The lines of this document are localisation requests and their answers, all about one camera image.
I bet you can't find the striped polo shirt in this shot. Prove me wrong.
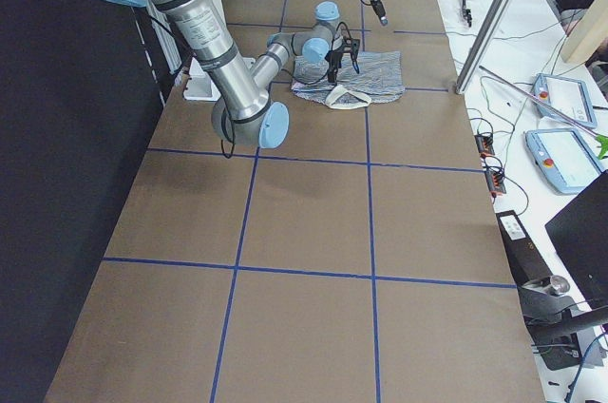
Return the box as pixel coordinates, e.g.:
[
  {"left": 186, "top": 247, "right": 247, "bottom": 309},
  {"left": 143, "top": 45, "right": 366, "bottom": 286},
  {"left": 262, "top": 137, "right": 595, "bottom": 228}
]
[{"left": 291, "top": 51, "right": 406, "bottom": 110}]

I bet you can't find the thin metal rod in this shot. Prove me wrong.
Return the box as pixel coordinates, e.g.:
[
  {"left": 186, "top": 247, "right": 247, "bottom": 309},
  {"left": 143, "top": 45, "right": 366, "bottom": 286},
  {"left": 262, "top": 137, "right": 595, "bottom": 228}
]
[{"left": 479, "top": 66, "right": 607, "bottom": 159}]

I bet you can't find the orange black usb hub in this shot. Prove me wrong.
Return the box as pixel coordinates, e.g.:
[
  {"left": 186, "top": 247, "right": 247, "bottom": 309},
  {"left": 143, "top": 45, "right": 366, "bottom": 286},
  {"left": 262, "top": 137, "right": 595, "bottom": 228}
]
[{"left": 474, "top": 132, "right": 495, "bottom": 159}]

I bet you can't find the wooden beam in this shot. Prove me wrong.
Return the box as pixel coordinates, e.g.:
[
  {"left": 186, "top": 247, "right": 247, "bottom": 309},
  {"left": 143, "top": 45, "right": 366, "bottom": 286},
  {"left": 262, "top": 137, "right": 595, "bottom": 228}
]
[{"left": 561, "top": 0, "right": 607, "bottom": 64}]

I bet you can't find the upper teach pendant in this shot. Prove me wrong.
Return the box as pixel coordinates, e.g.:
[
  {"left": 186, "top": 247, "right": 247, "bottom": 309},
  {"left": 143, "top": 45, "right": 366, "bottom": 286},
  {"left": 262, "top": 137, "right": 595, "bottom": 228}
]
[{"left": 533, "top": 73, "right": 598, "bottom": 128}]

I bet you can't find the teach pendant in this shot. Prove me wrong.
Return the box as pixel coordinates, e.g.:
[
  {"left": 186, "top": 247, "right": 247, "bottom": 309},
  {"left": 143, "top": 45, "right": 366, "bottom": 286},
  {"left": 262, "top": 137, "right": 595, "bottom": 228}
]
[
  {"left": 533, "top": 73, "right": 598, "bottom": 128},
  {"left": 524, "top": 127, "right": 603, "bottom": 195}
]

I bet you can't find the lower teach pendant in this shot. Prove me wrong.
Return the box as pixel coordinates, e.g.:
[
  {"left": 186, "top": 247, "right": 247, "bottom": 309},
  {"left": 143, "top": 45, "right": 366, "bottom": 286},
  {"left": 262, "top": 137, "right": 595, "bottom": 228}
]
[{"left": 524, "top": 127, "right": 603, "bottom": 195}]

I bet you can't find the black rectangular box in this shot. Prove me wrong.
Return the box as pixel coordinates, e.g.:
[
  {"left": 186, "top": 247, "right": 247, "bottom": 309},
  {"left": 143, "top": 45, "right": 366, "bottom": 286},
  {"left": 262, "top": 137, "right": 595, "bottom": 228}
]
[{"left": 496, "top": 210, "right": 552, "bottom": 286}]

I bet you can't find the black monitor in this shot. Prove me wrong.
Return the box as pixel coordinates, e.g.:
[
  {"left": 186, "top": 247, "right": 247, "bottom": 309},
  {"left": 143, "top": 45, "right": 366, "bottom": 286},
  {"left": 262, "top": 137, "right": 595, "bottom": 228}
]
[{"left": 545, "top": 172, "right": 608, "bottom": 300}]

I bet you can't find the aluminium frame post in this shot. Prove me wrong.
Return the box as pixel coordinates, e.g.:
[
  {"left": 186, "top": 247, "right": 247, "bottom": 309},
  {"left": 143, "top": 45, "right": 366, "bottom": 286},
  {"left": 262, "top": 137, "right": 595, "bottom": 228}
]
[{"left": 454, "top": 0, "right": 511, "bottom": 94}]

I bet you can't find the black camera stand base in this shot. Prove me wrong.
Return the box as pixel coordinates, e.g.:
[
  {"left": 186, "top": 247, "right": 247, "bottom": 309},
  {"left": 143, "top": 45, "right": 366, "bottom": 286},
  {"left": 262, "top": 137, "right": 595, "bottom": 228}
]
[{"left": 518, "top": 277, "right": 607, "bottom": 371}]

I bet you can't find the blue cable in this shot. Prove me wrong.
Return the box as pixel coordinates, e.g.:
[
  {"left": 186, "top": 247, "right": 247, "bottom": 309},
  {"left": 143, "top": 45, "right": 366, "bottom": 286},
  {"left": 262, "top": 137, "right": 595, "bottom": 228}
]
[{"left": 565, "top": 331, "right": 608, "bottom": 403}]

